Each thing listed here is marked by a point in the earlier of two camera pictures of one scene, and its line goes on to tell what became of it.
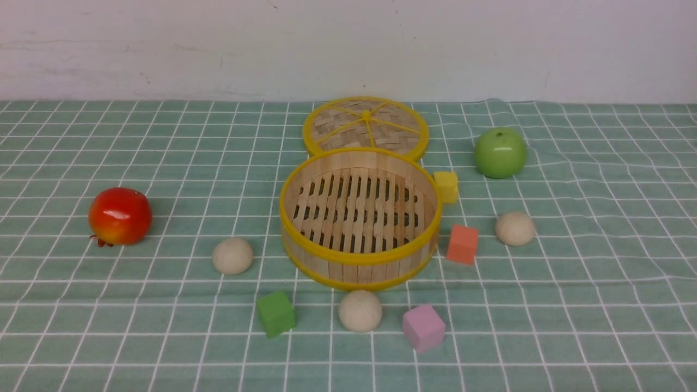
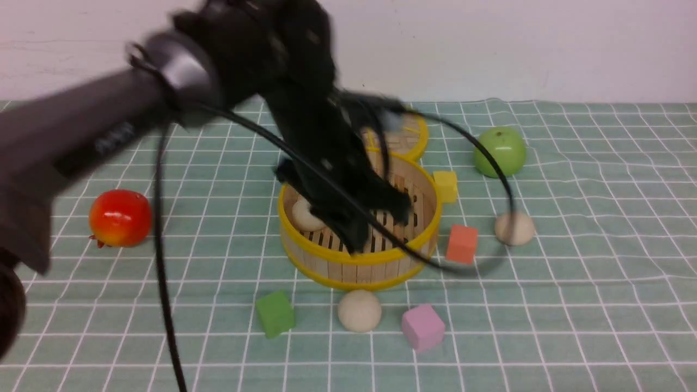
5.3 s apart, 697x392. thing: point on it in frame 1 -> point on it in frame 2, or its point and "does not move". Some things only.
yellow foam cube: x=447 y=182 does not move
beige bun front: x=360 y=311 does not move
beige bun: x=232 y=256 -> x=303 y=216
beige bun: x=515 y=228 does not move
